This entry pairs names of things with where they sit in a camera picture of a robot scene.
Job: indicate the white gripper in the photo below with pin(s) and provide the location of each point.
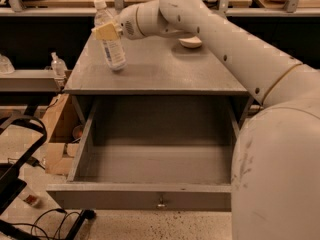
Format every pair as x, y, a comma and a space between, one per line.
127, 23

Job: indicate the clear plastic water bottle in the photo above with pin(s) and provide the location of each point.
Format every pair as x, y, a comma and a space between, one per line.
114, 52

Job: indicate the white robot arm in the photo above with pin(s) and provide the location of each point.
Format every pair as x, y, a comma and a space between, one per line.
275, 175

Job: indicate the clear sanitizer bottle left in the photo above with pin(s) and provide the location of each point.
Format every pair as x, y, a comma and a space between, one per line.
58, 65

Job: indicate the grey open top drawer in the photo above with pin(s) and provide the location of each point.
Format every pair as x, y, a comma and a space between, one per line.
188, 167

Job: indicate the grey wooden cabinet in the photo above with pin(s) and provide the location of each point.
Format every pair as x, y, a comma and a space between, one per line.
164, 85

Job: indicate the white paper bowl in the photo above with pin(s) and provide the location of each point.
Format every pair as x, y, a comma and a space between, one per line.
191, 43

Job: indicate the brown cardboard box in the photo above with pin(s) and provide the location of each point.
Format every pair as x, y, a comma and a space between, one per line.
60, 120

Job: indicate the clear plastic dome lid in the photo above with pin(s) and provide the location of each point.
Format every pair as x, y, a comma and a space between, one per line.
6, 66

